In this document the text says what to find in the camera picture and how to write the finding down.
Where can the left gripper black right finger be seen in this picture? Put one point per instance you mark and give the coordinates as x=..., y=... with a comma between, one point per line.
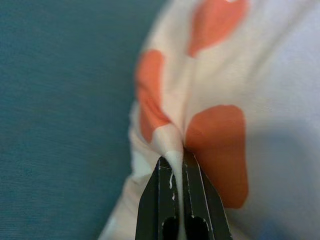
x=202, y=210

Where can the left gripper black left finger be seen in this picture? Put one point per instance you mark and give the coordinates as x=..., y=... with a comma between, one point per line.
x=157, y=205

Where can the pink patterned pillow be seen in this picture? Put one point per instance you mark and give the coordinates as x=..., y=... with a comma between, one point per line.
x=250, y=75

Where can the teal fabric headboard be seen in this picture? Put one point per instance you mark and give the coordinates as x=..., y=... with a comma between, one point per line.
x=62, y=100

